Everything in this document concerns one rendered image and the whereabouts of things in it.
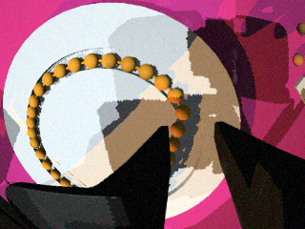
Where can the cream flat bar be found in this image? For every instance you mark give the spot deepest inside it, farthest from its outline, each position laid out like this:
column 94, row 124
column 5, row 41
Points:
column 300, row 87

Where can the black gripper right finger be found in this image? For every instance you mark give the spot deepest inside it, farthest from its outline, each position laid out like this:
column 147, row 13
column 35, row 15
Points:
column 267, row 184

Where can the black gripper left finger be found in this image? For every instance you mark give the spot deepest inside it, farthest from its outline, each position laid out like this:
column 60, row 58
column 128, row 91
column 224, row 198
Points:
column 132, row 197

